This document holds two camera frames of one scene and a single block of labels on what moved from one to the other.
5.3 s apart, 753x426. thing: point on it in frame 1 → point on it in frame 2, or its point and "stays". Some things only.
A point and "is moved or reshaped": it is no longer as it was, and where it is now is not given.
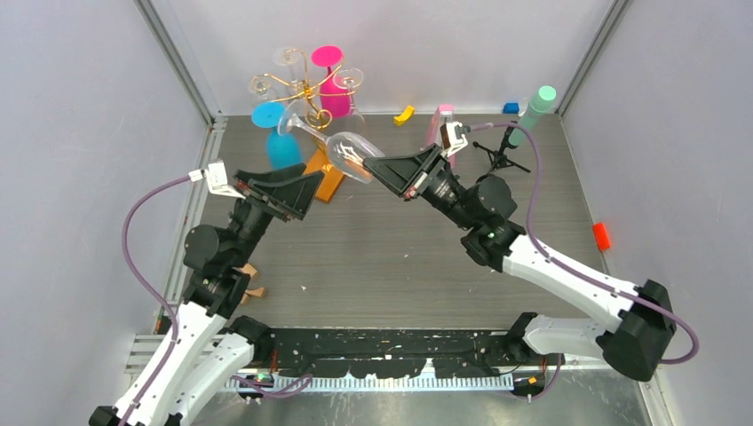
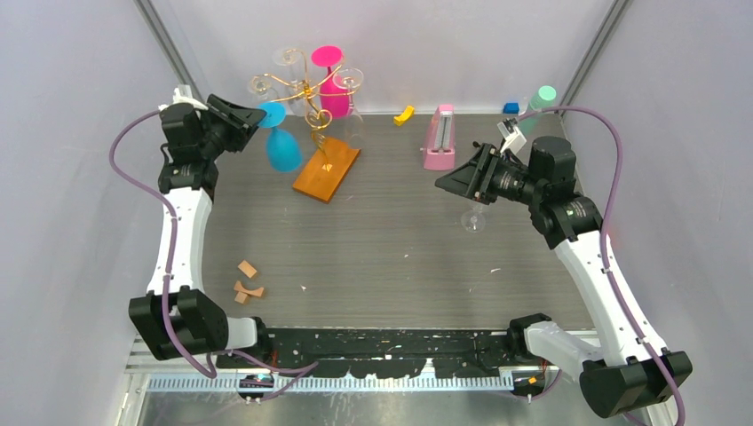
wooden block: (249, 268) stays
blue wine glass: (284, 151) stays
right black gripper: (409, 177) → (474, 178)
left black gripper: (288, 194) → (233, 118)
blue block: (511, 107) stays
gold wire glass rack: (308, 90) stays
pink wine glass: (335, 94) stays
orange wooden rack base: (332, 178) stays
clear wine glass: (345, 151) is moved or reshaped
